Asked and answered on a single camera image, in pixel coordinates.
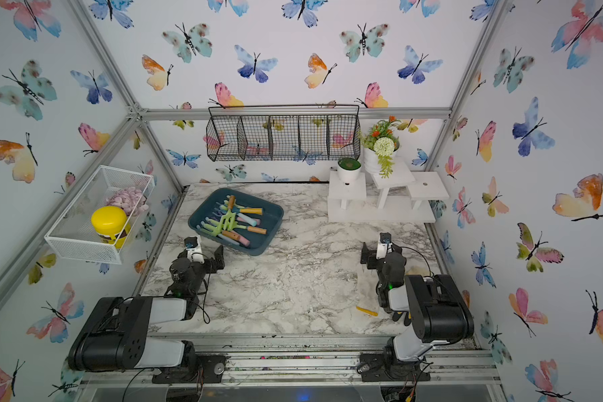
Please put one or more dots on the yellow lidded jar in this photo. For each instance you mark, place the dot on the yellow lidded jar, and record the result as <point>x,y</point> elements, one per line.
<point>112,225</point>

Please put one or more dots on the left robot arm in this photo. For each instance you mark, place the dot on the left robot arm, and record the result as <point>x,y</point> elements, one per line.
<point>115,336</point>

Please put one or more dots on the teal fork yellow handle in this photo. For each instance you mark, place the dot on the teal fork yellow handle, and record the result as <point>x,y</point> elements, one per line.
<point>257,211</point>

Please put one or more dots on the small white pot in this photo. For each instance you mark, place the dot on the small white pot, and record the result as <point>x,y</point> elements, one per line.
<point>348,170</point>

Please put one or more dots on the white pot with flowers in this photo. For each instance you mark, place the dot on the white pot with flowers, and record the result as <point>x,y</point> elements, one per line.
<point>380,145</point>

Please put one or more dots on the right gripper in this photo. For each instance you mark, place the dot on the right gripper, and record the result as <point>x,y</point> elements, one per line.
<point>371,255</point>

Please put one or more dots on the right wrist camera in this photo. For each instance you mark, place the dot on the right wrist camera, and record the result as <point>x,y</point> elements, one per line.
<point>385,245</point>

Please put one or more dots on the white wire wall basket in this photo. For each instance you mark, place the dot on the white wire wall basket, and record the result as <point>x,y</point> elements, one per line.
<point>73,237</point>

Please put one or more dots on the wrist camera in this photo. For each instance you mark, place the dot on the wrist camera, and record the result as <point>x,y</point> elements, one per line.
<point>193,249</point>
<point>385,245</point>

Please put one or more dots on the black wire wall basket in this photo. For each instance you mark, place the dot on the black wire wall basket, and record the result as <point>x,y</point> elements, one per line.
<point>304,133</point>

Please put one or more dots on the green wide fork wooden handle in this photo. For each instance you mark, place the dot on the green wide fork wooden handle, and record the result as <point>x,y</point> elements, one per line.
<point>229,205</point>

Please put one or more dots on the yellow black work glove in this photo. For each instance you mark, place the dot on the yellow black work glove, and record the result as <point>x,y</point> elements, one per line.
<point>404,317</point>

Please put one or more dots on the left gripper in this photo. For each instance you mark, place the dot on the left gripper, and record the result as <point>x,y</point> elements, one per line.
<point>212,268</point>

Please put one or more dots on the pink flower bundle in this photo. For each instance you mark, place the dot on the pink flower bundle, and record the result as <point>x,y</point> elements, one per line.
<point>131,200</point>

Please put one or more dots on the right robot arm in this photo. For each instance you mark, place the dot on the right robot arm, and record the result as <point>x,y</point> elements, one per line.
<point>431,307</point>

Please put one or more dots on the white tiered display stand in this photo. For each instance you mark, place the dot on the white tiered display stand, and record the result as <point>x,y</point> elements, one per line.
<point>404,197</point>

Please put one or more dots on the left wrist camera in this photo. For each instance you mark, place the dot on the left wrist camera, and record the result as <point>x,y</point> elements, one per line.
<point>193,249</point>

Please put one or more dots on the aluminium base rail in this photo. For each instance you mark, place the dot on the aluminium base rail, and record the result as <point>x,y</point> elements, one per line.
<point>289,360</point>

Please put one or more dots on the teal plastic storage box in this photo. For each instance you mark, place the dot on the teal plastic storage box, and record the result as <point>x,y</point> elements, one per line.
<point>270,220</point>

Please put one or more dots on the yellow marker on table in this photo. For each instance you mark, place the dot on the yellow marker on table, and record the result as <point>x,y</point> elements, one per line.
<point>367,311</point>

